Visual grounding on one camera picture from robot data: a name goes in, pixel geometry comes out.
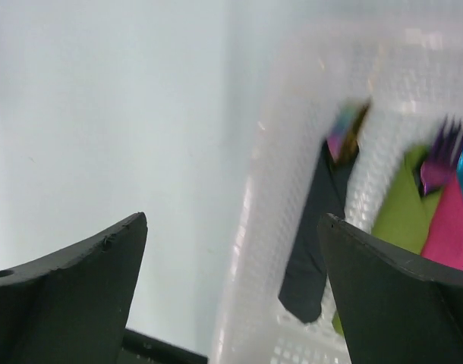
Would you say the black paper napkin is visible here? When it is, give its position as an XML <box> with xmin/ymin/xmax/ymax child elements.
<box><xmin>279</xmin><ymin>143</ymin><xmax>354</xmax><ymax>324</ymax></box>

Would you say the purple fork in green roll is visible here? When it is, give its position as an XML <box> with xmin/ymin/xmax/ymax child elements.
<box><xmin>419</xmin><ymin>116</ymin><xmax>463</xmax><ymax>196</ymax></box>

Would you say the iridescent rainbow fork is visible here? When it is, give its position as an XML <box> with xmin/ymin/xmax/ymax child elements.
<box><xmin>326</xmin><ymin>99</ymin><xmax>371</xmax><ymax>168</ymax></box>

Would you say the pink napkin roll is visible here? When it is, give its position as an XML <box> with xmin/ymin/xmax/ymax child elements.
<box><xmin>420</xmin><ymin>177</ymin><xmax>463</xmax><ymax>271</ymax></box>

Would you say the green napkin roll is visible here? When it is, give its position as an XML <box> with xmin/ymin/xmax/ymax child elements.
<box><xmin>331</xmin><ymin>143</ymin><xmax>441</xmax><ymax>338</ymax></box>

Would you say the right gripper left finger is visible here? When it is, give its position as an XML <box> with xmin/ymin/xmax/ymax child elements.
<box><xmin>0</xmin><ymin>212</ymin><xmax>147</xmax><ymax>363</ymax></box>

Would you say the white plastic basket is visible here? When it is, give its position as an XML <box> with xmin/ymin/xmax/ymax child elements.
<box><xmin>209</xmin><ymin>1</ymin><xmax>463</xmax><ymax>363</ymax></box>

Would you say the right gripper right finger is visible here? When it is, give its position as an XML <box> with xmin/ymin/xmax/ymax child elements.
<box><xmin>318</xmin><ymin>214</ymin><xmax>463</xmax><ymax>364</ymax></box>

